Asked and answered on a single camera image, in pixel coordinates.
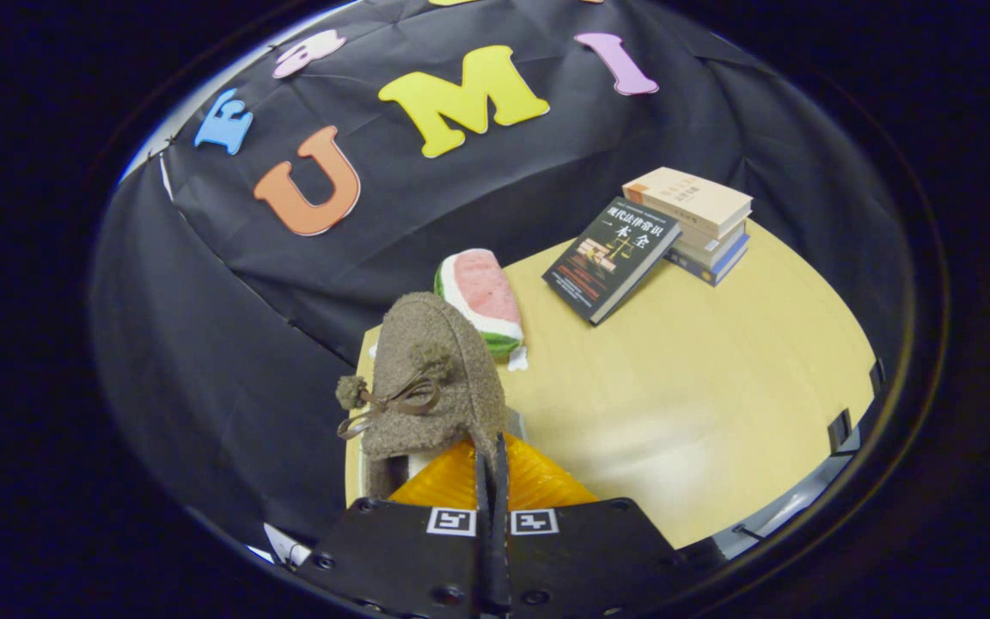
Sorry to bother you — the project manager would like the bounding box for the blue cover book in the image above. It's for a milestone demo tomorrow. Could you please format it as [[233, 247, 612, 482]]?
[[663, 234, 752, 287]]

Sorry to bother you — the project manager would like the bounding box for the cream book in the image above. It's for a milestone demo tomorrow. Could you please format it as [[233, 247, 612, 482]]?
[[674, 215, 753, 260]]

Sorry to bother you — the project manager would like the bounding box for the beige cover book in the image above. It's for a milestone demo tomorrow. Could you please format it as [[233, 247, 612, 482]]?
[[622, 166, 755, 241]]

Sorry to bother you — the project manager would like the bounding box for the white paper sheet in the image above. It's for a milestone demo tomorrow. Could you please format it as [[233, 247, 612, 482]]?
[[263, 522, 316, 569]]

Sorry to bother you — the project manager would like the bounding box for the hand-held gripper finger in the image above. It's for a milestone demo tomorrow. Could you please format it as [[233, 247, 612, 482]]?
[[296, 433, 495, 619], [494, 433, 690, 619]]

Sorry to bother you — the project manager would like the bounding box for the black cover book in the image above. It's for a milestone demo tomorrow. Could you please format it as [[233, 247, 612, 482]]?
[[541, 197, 684, 327]]

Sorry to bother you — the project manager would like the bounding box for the brown fuzzy shoe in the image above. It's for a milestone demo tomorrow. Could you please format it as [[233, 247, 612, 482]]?
[[336, 291, 511, 500]]

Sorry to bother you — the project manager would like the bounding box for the watermelon slice plush toy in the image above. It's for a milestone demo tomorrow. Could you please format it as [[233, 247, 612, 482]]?
[[433, 248, 529, 371]]

